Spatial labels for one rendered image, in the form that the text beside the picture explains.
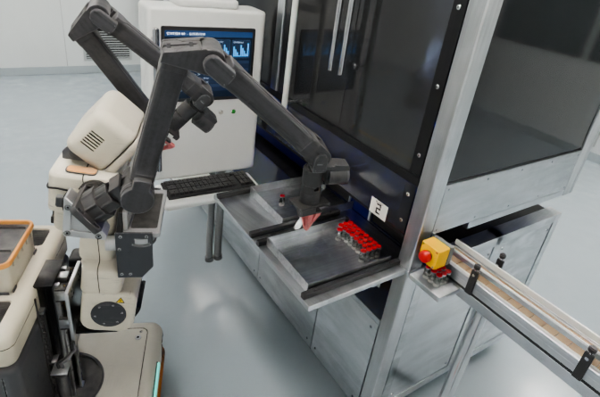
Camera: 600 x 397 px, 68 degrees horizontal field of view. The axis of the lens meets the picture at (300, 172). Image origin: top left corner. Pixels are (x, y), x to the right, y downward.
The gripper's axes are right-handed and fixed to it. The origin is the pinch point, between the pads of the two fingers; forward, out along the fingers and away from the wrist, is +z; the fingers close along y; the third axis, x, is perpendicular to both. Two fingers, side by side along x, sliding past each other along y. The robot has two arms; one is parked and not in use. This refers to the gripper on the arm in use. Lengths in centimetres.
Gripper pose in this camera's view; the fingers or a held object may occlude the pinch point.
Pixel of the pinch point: (305, 227)
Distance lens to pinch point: 130.4
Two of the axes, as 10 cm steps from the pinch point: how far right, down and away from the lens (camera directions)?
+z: -1.0, 8.9, 4.5
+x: -5.2, -4.3, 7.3
